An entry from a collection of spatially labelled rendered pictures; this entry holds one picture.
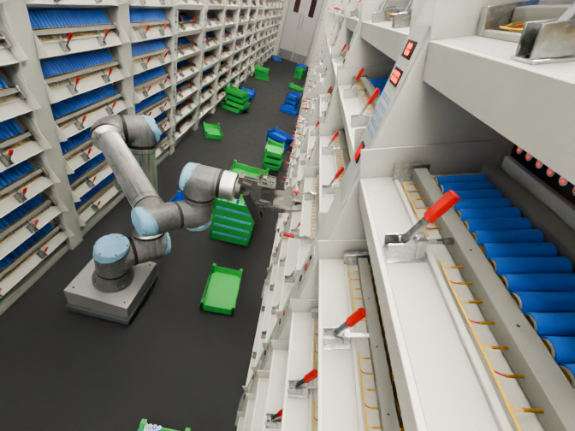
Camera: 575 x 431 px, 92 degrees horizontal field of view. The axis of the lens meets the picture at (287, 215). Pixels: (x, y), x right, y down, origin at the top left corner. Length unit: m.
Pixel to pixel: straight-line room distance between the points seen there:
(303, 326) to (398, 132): 0.48
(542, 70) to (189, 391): 1.60
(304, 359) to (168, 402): 1.03
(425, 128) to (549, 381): 0.33
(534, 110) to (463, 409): 0.20
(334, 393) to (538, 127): 0.37
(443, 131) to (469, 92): 0.17
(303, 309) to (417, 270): 0.44
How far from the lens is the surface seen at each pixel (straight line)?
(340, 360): 0.47
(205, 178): 0.86
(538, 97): 0.24
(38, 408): 1.71
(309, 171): 1.26
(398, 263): 0.33
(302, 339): 0.70
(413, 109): 0.45
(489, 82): 0.29
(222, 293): 1.88
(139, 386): 1.65
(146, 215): 0.88
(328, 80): 1.85
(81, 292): 1.75
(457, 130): 0.49
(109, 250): 1.54
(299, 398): 0.65
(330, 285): 0.54
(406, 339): 0.28
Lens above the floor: 1.54
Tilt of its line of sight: 37 degrees down
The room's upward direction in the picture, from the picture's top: 19 degrees clockwise
